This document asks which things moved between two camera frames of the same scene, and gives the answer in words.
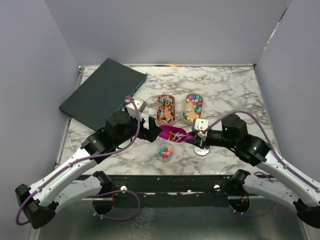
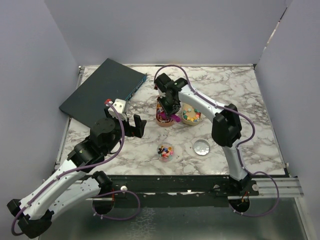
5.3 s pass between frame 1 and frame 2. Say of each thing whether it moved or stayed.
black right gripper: moved
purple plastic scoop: moved
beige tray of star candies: stayed
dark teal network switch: stayed
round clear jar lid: stayed
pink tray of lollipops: stayed
